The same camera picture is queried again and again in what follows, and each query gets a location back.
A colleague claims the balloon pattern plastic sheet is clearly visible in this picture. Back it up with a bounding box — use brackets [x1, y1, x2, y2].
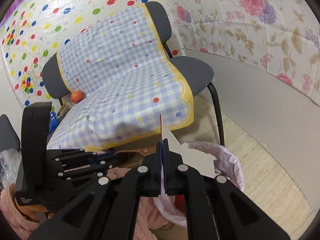
[0, 0, 181, 111]

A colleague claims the blue checkered blanket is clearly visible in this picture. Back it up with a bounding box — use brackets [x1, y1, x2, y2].
[42, 3, 194, 151]

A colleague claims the red apple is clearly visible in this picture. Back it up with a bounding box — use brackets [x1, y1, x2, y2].
[71, 90, 86, 104]

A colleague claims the blue plastic basket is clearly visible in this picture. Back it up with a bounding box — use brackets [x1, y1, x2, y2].
[48, 112, 60, 134]

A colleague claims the clear plastic bag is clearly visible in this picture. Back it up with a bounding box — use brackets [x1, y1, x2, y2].
[1, 148, 22, 189]

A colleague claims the pink fluffy cushion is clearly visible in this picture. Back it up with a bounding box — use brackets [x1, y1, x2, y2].
[1, 167, 173, 239]

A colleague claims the brown flat wooden piece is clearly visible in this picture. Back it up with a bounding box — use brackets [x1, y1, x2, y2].
[113, 147, 156, 168]

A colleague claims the floral pattern plastic sheet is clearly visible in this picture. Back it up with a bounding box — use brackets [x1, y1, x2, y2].
[165, 0, 319, 102]

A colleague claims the white cardboard sheet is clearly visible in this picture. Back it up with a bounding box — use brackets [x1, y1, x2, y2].
[159, 115, 217, 178]

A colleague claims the pink trash bag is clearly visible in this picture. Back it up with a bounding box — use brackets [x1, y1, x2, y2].
[153, 141, 245, 228]

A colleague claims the grey office chair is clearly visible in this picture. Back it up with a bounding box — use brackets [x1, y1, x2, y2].
[42, 2, 225, 146]

